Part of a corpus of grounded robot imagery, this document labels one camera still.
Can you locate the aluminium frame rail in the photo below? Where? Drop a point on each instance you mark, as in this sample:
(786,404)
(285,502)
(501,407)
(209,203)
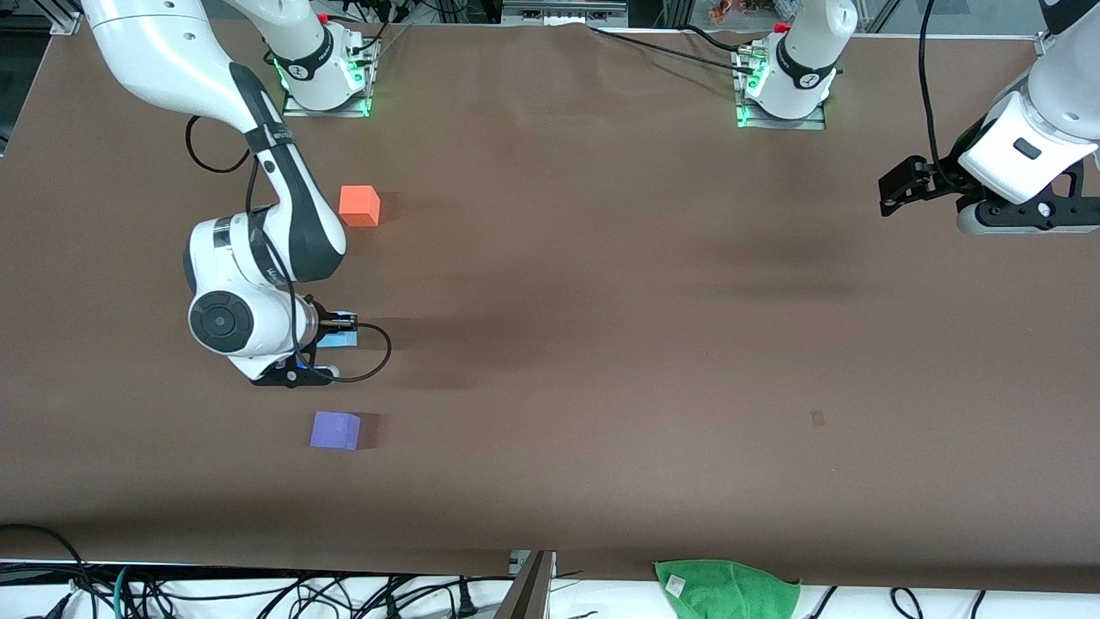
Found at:
(559,13)

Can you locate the aluminium corner bracket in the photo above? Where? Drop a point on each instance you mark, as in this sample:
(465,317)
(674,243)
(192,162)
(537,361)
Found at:
(1043,45)

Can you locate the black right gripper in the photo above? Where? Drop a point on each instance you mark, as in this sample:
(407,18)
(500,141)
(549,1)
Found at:
(327,326)

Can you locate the green cloth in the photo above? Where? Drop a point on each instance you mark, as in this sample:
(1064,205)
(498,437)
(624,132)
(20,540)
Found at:
(730,593)

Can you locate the grey metal bar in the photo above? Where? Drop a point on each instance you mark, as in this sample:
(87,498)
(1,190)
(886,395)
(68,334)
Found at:
(528,597)

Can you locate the white cloth label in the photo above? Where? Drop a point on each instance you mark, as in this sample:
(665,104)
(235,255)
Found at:
(676,585)

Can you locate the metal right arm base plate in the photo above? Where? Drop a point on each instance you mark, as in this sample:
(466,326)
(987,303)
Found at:
(292,111)

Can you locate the purple foam block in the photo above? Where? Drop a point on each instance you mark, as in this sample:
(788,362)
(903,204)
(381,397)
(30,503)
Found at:
(334,431)

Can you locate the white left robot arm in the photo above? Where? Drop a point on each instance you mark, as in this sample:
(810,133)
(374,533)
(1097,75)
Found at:
(799,94)

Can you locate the light blue foam block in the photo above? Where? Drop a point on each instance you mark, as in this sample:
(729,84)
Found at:
(339,340)

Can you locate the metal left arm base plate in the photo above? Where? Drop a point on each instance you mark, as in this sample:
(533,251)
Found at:
(816,125)

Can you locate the brown table cover sheet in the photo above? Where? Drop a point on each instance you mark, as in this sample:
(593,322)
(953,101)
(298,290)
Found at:
(550,258)

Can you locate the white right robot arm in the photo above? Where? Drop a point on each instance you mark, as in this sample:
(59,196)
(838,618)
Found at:
(155,60)

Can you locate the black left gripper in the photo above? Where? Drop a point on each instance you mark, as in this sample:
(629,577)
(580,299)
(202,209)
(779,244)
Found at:
(944,173)

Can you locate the black power plug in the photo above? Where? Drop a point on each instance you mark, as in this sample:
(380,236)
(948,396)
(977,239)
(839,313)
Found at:
(468,602)

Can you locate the orange foam block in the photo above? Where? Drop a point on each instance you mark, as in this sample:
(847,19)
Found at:
(359,206)

